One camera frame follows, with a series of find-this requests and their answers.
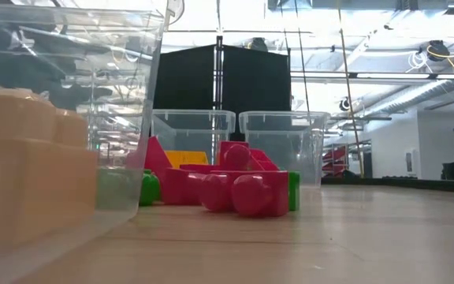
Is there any green plastic building block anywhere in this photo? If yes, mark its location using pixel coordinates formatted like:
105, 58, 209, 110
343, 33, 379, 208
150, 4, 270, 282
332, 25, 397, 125
96, 167, 161, 210
288, 170, 301, 212

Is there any red plastic building block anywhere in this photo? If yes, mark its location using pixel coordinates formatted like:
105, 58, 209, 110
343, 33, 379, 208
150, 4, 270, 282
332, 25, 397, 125
249, 148, 281, 172
199, 170, 290, 219
161, 164, 222, 206
126, 136, 173, 179

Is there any black metal table frame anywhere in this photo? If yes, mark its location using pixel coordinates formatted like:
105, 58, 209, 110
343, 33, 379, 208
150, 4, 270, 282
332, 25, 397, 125
321, 176, 454, 195

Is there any small red building block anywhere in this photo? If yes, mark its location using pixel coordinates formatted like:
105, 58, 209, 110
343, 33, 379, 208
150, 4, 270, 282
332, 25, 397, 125
218, 140, 252, 172

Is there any yellow hanging cable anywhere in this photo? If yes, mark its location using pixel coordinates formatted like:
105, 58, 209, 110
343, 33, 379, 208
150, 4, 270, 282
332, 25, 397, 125
337, 3, 364, 178

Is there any yellow plastic building block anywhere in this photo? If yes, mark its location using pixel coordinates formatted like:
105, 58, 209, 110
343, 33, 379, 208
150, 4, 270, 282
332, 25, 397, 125
165, 150, 210, 170

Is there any clear plastic bin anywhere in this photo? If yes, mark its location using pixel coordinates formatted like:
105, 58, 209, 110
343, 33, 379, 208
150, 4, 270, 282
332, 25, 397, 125
151, 109, 236, 166
238, 110, 332, 189
0, 0, 184, 284

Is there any red metal rack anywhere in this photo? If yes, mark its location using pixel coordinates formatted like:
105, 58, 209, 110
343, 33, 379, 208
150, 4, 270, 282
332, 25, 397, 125
323, 145, 348, 171

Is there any black hanging cable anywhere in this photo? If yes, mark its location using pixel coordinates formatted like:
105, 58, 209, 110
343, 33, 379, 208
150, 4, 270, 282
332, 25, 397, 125
294, 0, 311, 115

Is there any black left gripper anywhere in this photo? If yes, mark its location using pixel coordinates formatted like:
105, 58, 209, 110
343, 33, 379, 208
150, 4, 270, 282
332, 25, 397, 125
0, 19, 114, 112

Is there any yellow two-stud building block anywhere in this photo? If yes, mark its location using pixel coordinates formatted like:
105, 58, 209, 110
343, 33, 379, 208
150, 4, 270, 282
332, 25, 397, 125
0, 89, 99, 248

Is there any black hanging cable reel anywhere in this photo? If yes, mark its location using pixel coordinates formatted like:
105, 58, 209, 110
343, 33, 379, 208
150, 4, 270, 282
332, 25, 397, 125
426, 39, 452, 63

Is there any white wall-mounted box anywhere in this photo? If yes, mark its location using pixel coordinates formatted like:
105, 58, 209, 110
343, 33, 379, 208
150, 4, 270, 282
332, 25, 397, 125
405, 148, 418, 174

